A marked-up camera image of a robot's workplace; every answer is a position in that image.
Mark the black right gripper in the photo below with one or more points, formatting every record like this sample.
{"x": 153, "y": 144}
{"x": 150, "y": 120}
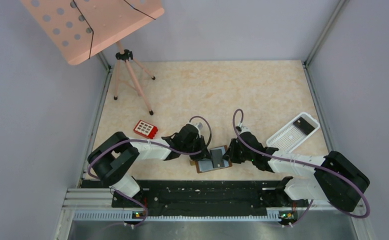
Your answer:
{"x": 234, "y": 151}

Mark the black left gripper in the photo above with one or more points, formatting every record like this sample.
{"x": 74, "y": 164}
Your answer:
{"x": 200, "y": 151}

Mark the dark grey credit card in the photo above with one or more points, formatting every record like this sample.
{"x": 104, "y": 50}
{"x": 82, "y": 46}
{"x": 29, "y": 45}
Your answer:
{"x": 217, "y": 158}

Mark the black credit card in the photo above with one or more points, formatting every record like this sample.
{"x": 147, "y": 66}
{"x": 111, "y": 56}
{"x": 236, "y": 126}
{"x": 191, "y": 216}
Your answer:
{"x": 304, "y": 126}

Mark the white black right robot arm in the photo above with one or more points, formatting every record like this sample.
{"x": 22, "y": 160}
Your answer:
{"x": 331, "y": 177}

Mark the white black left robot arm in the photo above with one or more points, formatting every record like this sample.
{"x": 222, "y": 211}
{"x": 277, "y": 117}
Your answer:
{"x": 111, "y": 161}

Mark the white plastic basket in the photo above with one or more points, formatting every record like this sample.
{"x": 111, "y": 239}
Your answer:
{"x": 289, "y": 137}

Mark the red block with white grid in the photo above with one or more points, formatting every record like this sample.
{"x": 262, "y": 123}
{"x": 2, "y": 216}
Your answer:
{"x": 145, "y": 129}

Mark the pink music stand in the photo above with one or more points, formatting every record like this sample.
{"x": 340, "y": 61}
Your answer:
{"x": 83, "y": 28}

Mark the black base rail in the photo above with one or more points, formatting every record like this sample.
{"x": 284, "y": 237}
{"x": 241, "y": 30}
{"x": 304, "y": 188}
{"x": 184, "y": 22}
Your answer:
{"x": 213, "y": 198}

